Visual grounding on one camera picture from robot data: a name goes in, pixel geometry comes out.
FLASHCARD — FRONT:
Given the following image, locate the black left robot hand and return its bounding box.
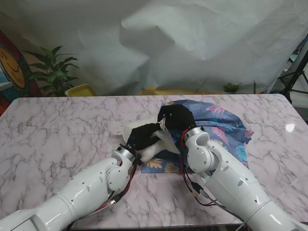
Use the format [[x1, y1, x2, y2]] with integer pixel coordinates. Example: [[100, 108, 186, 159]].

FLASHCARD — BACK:
[[126, 122, 162, 151]]

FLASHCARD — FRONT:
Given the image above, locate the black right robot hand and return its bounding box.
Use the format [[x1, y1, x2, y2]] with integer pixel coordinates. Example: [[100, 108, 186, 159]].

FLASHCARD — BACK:
[[156, 104, 197, 138]]

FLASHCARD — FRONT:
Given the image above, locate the yellow wooden bench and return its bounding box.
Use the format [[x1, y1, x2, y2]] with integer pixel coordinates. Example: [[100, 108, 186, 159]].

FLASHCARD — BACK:
[[138, 86, 224, 96]]

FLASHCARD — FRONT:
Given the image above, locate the colourful smiley face mural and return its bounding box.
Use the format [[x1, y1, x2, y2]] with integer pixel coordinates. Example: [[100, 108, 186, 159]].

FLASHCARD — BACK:
[[0, 30, 37, 116]]

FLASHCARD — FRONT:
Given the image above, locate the blue leaf-print pillowcase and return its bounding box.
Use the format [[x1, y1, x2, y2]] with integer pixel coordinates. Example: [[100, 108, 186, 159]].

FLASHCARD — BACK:
[[141, 99, 255, 175]]

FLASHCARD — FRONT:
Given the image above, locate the red black right arm cable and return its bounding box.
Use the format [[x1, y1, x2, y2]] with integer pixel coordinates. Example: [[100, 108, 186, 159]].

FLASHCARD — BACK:
[[179, 129, 244, 219]]

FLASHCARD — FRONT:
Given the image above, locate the red black left arm cable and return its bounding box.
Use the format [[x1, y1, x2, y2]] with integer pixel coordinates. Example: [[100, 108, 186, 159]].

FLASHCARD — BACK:
[[64, 150, 142, 231]]

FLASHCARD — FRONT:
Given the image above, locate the white backdrop sheet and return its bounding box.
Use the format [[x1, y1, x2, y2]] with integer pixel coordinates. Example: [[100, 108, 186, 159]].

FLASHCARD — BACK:
[[0, 0, 308, 96]]

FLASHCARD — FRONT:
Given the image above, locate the small green plant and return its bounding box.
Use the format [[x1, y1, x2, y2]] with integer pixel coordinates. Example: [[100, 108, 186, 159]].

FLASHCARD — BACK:
[[222, 82, 243, 94]]

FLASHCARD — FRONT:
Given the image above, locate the yellow chair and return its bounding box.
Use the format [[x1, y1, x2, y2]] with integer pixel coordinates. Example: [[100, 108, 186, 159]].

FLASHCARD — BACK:
[[64, 83, 98, 97]]

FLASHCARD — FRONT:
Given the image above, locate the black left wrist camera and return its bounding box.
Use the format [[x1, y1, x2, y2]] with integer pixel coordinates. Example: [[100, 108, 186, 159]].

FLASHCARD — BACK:
[[132, 151, 143, 167]]

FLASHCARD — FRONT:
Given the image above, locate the red black arm cable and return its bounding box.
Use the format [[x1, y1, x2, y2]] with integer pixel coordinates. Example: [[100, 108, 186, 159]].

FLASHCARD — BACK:
[[179, 129, 244, 219], [64, 150, 142, 231]]

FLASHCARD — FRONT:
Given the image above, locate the white pillow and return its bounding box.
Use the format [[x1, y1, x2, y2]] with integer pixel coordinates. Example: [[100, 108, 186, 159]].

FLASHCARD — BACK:
[[120, 115, 181, 162]]

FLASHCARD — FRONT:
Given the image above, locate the large green potted plant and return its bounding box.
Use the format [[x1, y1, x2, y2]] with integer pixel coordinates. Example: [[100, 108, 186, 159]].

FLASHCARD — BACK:
[[24, 45, 80, 97]]

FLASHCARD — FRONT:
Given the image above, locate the black tripod stand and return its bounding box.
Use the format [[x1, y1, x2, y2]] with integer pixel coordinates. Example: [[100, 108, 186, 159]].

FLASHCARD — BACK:
[[278, 32, 308, 104]]

